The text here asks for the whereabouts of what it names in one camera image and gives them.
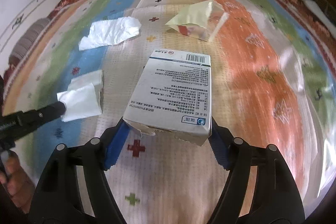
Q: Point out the small white paper scrap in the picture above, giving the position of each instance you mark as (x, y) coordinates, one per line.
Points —
(82, 99)

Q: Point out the yellowish plastic snack wrapper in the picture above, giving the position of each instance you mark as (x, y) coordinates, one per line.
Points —
(201, 20)

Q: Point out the person's left hand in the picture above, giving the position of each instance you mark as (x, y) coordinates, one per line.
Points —
(18, 185)

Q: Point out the white medicine box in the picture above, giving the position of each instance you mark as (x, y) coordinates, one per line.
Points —
(173, 95)

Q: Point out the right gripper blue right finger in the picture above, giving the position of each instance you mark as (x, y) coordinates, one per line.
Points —
(220, 141)

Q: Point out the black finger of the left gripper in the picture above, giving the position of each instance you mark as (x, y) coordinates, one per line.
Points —
(36, 118)

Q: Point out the white paper sheet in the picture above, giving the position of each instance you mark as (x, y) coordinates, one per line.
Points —
(110, 33)

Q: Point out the colourful striped bed cover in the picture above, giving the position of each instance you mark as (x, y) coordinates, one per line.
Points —
(269, 88)

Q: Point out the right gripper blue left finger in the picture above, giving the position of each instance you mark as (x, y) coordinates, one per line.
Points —
(113, 140)

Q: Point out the grey ribbed bolster pillow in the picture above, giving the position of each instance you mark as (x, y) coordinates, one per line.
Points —
(26, 41)

